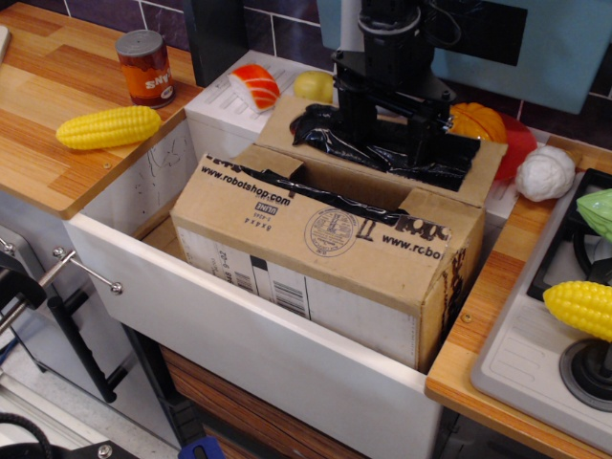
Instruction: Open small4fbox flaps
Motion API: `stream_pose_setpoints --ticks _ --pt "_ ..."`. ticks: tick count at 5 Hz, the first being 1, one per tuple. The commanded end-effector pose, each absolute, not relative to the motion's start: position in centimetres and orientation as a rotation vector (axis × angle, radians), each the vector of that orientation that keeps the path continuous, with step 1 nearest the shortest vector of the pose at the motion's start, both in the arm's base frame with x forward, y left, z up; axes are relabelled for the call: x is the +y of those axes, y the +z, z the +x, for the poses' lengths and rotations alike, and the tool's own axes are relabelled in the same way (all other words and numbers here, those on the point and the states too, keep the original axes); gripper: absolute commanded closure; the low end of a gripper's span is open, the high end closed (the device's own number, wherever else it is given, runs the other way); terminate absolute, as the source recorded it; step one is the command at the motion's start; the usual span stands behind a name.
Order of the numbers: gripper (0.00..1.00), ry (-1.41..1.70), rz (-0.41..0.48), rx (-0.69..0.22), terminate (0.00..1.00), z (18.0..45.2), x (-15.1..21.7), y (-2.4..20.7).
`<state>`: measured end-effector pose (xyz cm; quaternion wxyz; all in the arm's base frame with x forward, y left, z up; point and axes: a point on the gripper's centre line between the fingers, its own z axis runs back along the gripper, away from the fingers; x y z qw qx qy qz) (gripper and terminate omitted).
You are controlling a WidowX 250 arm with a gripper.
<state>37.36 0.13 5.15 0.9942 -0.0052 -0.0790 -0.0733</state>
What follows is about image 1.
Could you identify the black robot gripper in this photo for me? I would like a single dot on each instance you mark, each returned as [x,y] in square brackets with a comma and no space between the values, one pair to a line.
[394,72]

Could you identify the brown cardboard shipping box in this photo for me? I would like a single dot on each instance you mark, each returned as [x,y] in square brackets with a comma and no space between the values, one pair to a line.
[375,257]

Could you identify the orange toy pumpkin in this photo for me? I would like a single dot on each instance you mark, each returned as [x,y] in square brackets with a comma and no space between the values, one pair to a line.
[477,121]

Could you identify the red plastic plate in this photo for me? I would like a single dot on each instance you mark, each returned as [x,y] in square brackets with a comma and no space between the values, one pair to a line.
[521,142]

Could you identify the salmon sushi toy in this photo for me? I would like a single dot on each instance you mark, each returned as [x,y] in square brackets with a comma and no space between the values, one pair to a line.
[255,86]

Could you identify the white toy garlic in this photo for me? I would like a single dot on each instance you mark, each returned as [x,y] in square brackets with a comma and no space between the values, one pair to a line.
[547,173]

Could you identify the light blue panel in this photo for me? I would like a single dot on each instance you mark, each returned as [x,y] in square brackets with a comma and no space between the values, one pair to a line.
[545,52]

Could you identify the green toy cabbage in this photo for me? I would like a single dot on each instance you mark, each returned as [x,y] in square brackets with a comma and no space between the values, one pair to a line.
[595,209]

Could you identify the brown toy soup can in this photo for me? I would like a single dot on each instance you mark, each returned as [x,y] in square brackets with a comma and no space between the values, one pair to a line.
[145,66]

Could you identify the yellow toy corn right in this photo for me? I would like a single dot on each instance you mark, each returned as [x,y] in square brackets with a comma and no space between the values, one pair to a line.
[584,305]

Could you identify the yellow toy corn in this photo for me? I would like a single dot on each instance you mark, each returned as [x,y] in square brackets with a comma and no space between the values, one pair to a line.
[584,305]
[109,128]

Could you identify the white toy sink basin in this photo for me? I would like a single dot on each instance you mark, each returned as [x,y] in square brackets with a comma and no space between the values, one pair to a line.
[266,380]

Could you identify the grey toy stove top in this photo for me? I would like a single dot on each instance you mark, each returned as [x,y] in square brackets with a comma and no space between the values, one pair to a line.
[519,364]

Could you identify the yellow toy corn left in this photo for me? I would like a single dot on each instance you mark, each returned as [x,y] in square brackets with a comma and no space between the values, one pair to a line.
[109,128]

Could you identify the black stove knob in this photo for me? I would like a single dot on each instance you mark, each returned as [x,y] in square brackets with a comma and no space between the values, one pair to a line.
[585,368]

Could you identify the black metal clamp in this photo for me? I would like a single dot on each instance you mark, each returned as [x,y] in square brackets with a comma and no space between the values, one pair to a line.
[17,286]

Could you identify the blue clamp handle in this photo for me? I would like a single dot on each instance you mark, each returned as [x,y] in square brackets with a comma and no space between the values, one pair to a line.
[206,448]

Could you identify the black cabinet handle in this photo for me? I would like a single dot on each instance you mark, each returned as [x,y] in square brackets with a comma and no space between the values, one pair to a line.
[63,311]

